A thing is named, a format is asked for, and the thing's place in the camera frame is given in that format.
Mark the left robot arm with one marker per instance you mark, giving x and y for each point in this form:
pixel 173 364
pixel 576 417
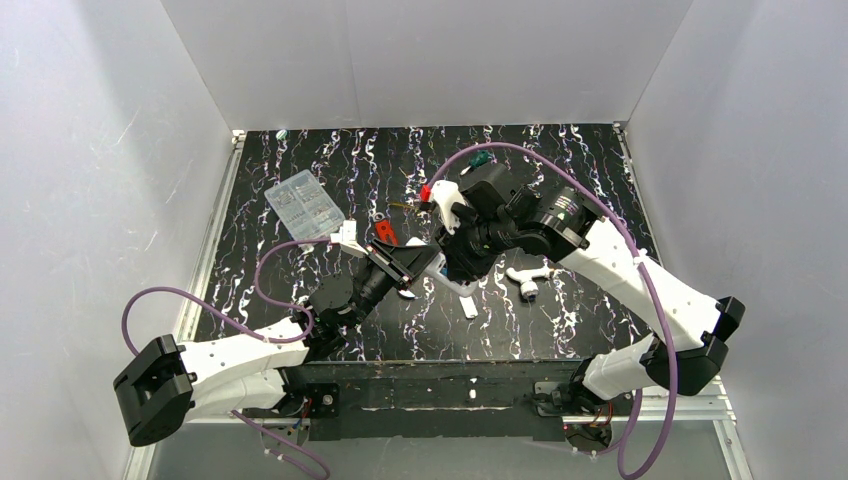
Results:
pixel 167 383

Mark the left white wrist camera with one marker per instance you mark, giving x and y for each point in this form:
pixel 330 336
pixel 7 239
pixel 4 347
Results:
pixel 346 238

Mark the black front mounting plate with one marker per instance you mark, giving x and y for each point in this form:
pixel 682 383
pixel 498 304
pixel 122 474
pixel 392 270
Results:
pixel 428 399

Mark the red adjustable wrench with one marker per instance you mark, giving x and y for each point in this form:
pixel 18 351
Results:
pixel 383 228

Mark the green handled screwdriver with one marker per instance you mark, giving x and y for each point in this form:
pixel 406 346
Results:
pixel 478 159

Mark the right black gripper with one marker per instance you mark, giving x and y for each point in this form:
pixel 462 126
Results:
pixel 457 245

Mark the white battery cover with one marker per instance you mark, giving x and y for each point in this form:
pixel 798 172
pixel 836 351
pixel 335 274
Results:
pixel 469 307

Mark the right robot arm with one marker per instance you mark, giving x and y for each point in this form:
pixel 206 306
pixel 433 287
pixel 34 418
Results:
pixel 490 212

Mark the white plastic faucet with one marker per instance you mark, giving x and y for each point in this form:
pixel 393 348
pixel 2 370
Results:
pixel 526 279

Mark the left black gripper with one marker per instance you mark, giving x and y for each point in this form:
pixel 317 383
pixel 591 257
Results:
pixel 391 264

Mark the white remote control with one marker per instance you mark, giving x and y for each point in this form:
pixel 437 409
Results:
pixel 437 269

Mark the clear plastic screw box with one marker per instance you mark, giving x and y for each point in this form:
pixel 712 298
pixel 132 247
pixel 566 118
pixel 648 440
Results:
pixel 304 207

